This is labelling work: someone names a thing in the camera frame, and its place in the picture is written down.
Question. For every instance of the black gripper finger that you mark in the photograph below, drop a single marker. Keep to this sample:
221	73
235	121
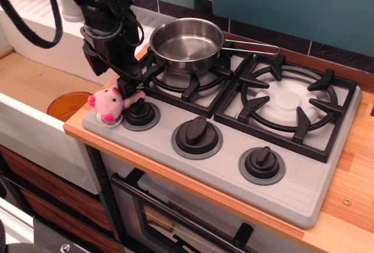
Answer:
95	54
129	87

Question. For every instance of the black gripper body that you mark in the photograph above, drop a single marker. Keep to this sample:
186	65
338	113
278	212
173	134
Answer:
122	38

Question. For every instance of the pink stuffed pig toy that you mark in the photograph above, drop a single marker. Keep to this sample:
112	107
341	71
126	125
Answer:
108	105

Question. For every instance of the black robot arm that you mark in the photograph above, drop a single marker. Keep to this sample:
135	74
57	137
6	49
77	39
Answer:
105	11

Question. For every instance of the stainless steel pan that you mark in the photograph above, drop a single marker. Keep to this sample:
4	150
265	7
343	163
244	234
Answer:
193	45

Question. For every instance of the black left stove knob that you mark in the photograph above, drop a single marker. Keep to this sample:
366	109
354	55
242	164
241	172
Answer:
141	116

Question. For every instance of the black stove knob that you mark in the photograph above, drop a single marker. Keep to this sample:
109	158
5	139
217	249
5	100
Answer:
141	116
262	166
197	139

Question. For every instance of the grey toy faucet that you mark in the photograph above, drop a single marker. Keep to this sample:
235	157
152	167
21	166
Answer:
71	12

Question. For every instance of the white toy sink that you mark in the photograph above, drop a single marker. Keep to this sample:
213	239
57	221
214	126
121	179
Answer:
33	77

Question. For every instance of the black left burner grate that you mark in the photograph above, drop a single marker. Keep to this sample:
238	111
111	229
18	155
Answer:
199	93

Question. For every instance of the black burner grate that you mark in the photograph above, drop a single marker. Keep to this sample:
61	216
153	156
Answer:
302	110
199	93

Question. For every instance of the black middle stove knob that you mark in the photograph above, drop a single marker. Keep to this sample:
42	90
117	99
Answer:
197	139

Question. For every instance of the black right burner grate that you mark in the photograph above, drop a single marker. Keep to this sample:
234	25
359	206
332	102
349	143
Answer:
302	110

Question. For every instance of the grey toy stove top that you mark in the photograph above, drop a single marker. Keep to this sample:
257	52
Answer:
297	197

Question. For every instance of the black right stove knob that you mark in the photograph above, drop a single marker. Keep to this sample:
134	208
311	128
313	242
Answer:
262	166

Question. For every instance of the white right burner cap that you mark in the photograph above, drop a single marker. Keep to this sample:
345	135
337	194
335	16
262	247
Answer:
285	97

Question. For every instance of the black oven door handle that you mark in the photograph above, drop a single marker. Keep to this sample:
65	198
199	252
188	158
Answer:
129	184

